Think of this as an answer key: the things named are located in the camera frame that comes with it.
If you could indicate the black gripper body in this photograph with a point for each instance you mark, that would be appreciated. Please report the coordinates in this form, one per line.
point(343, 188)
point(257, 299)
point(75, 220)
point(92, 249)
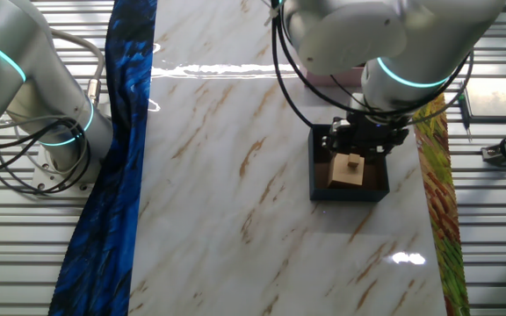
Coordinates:
point(365, 134)

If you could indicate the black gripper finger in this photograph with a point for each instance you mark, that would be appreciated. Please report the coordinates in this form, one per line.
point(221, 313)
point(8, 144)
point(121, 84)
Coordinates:
point(395, 139)
point(334, 138)

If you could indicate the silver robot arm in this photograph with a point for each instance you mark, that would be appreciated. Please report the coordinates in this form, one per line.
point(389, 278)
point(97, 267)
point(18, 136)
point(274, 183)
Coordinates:
point(345, 39)

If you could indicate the dark blue open box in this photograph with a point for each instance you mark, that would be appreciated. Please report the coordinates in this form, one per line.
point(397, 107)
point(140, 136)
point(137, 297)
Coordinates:
point(345, 195)

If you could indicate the pink open box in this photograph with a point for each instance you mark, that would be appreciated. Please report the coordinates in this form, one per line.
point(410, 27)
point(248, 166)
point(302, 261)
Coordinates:
point(336, 80)

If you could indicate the small wooden cube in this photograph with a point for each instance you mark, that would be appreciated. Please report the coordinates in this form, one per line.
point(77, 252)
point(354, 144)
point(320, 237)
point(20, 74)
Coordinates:
point(354, 161)

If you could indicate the large wooden block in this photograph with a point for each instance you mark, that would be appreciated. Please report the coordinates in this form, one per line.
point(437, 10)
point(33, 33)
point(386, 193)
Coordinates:
point(345, 177)

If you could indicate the yellow green painted cloth strip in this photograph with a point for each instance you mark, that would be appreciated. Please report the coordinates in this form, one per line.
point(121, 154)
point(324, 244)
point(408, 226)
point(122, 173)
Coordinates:
point(437, 175)

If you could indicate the green black screwdriver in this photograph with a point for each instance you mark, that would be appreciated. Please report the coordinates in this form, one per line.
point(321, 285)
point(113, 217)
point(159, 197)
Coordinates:
point(464, 114)

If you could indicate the silver metal plate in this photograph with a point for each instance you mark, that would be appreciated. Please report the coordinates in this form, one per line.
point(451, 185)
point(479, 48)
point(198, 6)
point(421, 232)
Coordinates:
point(490, 98)

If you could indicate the white marble pattern board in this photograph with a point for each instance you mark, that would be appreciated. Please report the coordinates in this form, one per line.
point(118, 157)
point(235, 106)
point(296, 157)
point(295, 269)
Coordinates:
point(235, 219)

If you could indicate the blue painted cloth strip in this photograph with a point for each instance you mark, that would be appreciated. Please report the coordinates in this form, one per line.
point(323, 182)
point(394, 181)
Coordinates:
point(112, 175)

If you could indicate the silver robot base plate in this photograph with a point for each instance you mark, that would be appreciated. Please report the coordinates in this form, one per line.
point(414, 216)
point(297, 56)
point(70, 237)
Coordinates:
point(42, 175)

